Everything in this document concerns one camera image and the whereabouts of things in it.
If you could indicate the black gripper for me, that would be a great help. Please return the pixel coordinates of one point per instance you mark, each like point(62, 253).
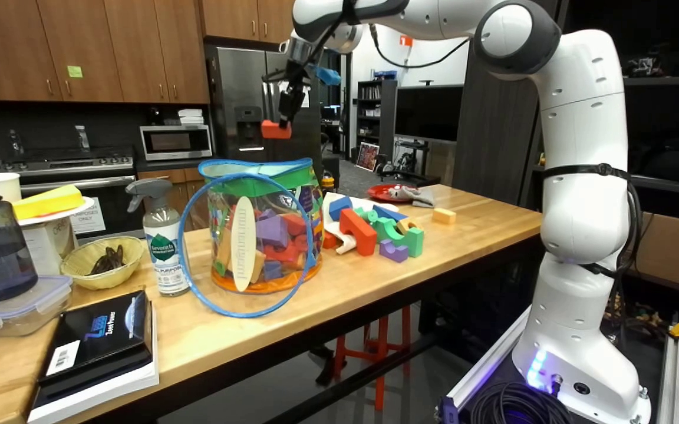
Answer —
point(296, 78)

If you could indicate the orange-red foam block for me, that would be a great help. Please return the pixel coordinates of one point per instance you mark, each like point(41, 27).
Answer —
point(274, 129)

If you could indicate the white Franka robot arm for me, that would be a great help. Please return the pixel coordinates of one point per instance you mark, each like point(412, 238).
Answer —
point(583, 204)

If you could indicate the blue rectangular foam block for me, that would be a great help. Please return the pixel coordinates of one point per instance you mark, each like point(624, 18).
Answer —
point(339, 208)

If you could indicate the blue triangle foam block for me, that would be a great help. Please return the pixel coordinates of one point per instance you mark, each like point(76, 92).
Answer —
point(386, 212)

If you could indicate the green wooden block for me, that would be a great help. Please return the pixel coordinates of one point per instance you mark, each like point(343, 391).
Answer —
point(386, 227)

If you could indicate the purple wooden block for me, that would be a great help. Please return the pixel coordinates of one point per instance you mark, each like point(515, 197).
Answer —
point(392, 251)

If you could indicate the stainless steel refrigerator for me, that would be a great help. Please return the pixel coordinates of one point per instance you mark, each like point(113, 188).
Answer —
point(245, 95)

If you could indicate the silver microwave oven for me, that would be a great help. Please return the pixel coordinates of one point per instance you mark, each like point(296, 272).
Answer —
point(174, 142)

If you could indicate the red plate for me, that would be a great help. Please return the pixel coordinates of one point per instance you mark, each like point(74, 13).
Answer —
point(386, 192)

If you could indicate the clear bin of toys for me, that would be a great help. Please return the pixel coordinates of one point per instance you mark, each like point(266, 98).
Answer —
point(265, 235)

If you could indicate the grey folded cloth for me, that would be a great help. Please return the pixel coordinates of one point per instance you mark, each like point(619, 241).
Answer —
point(419, 197)

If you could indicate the green sticky note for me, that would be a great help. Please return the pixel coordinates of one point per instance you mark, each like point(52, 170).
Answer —
point(76, 71)

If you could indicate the stainless steel oven range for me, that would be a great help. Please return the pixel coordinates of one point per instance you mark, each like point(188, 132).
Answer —
point(72, 168)

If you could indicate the yellow bowl with dark contents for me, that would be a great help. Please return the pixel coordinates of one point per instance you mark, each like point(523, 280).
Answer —
point(103, 261)

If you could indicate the wooden stool with red legs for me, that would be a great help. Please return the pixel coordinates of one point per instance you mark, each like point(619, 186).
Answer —
point(375, 350)

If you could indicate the yellow sponge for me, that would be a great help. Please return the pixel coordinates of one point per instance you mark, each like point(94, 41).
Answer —
point(44, 204)

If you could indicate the white stand under sponge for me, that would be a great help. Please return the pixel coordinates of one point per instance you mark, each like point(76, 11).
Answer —
point(47, 238)

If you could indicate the clear plastic food container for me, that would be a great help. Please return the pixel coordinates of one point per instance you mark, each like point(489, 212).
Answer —
point(33, 303)

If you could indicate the brown wooden wall cabinets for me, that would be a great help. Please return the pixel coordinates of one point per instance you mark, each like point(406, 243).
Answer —
point(119, 47)

